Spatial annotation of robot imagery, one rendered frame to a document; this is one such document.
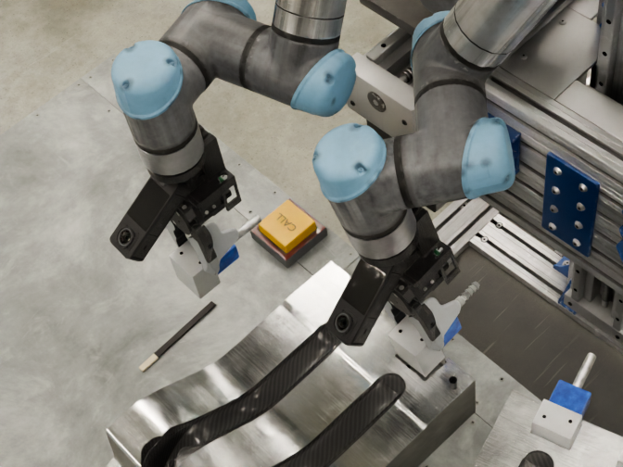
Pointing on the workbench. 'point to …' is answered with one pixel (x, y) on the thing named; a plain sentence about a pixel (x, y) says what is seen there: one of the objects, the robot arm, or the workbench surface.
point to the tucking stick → (177, 336)
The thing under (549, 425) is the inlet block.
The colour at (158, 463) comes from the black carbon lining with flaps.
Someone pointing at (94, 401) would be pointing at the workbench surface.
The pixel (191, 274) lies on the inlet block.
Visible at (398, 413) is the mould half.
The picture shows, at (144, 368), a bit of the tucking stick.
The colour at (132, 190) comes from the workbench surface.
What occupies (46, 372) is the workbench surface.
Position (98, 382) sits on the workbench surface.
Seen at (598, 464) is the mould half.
